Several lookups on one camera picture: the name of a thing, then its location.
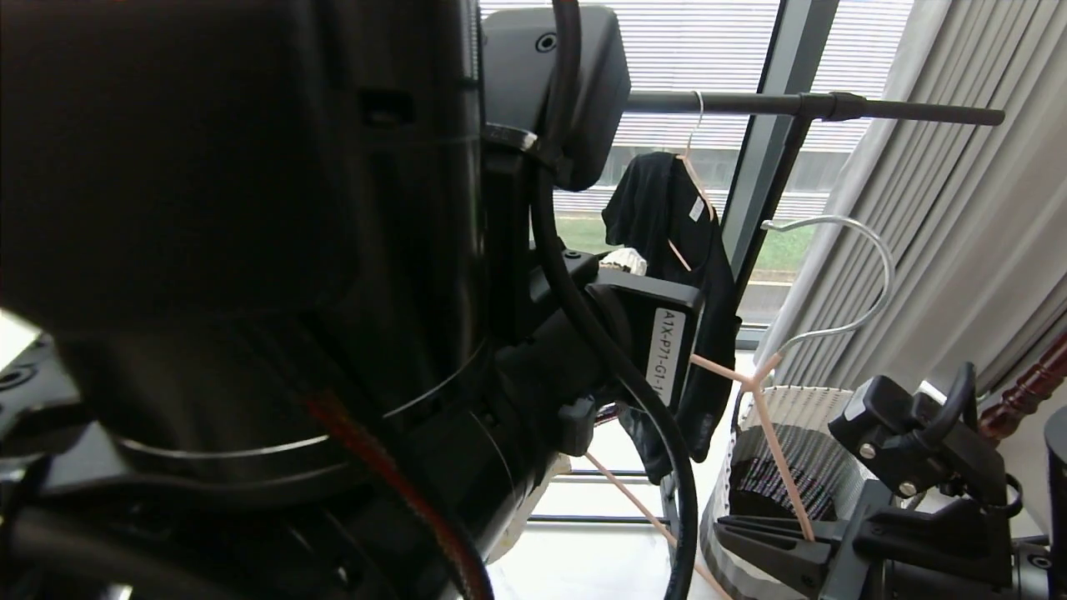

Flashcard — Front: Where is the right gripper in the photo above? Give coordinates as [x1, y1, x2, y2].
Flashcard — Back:
[715, 479, 1051, 600]

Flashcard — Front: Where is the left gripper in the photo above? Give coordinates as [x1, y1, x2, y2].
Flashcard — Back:
[467, 271, 705, 551]

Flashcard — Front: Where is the cream printed garment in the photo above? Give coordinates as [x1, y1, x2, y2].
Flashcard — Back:
[488, 247, 649, 563]

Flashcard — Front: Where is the pink clothes hanger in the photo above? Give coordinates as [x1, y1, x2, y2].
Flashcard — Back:
[667, 90, 716, 272]
[584, 215, 894, 600]

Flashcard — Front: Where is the black garment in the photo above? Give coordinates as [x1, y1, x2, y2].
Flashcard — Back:
[602, 152, 741, 484]

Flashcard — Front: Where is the white laundry basket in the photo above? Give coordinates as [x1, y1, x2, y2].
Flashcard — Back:
[699, 385, 872, 600]

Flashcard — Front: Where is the black clothes rack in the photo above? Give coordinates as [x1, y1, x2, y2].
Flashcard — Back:
[525, 90, 1005, 543]

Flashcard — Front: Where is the dark brown wooden stand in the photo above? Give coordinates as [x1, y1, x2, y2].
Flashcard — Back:
[979, 333, 1067, 443]

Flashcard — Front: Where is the window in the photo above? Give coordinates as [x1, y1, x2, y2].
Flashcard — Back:
[479, 0, 914, 351]

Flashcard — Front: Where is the beige curtain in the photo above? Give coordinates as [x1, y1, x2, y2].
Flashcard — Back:
[754, 0, 1067, 401]

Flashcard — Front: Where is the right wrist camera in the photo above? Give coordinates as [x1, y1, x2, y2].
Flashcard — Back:
[829, 375, 1009, 501]

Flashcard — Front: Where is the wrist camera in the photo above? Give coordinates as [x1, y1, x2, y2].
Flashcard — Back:
[829, 375, 1009, 501]
[482, 7, 632, 193]

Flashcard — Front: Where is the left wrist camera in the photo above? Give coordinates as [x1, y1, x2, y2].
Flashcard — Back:
[482, 7, 632, 193]

